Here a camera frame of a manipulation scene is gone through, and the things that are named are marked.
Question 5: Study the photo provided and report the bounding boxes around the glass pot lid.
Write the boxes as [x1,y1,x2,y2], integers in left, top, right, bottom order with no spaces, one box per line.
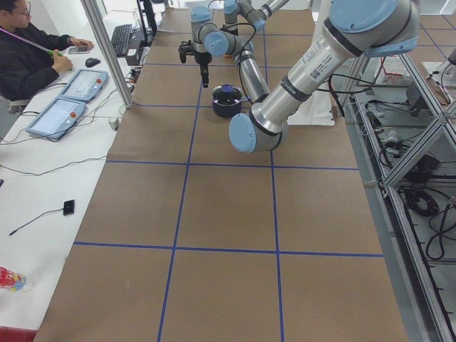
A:
[212,84,243,106]

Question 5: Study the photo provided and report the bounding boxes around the aluminium frame post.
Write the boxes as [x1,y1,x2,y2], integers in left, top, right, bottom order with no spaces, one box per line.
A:
[81,0,133,109]

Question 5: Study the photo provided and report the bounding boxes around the dark blue pot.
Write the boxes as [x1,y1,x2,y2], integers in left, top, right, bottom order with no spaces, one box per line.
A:
[211,84,245,118]

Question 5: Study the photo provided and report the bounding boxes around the white smartphone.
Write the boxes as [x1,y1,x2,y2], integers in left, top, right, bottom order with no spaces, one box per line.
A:
[68,46,90,55]

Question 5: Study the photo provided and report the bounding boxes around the black computer mouse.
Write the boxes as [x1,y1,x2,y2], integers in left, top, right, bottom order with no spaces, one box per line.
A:
[85,58,100,68]

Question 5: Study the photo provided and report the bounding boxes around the aluminium equipment rack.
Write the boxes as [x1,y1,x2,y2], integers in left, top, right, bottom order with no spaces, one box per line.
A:
[336,55,455,341]

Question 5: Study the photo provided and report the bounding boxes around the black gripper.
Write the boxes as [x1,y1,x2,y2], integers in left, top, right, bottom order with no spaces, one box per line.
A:
[193,51,212,88]

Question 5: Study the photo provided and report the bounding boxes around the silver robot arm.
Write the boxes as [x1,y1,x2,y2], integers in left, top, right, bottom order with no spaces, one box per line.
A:
[190,1,420,152]
[223,0,289,31]

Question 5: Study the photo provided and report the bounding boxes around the black monitor stand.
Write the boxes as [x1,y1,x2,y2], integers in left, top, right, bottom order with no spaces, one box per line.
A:
[125,1,157,66]

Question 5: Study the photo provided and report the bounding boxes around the small black device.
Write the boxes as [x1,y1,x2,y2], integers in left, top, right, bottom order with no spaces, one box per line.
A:
[63,199,76,216]

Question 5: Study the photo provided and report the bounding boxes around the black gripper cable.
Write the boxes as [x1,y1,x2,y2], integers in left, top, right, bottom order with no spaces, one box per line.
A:
[220,22,258,54]

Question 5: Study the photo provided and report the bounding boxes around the seated person in black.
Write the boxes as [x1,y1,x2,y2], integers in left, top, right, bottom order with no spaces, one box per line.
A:
[1,1,94,101]

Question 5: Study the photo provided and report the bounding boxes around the black keyboard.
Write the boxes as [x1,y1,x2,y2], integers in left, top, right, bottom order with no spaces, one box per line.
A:
[110,24,132,57]

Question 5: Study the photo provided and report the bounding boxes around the upper teach pendant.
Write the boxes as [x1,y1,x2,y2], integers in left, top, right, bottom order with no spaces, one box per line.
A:
[59,68,108,103]

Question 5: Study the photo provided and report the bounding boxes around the lower teach pendant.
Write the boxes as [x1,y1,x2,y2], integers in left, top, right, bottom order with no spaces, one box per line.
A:
[26,97,87,140]

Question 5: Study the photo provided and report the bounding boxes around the red label plastic bottle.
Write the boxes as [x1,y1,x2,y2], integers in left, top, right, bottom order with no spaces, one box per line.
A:
[0,267,34,293]

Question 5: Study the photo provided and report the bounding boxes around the teach pendant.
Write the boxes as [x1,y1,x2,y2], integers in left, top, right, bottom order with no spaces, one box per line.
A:
[26,97,87,140]
[59,68,108,103]

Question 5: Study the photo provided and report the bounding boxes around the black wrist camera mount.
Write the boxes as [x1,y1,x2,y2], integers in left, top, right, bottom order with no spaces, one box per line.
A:
[178,41,195,64]

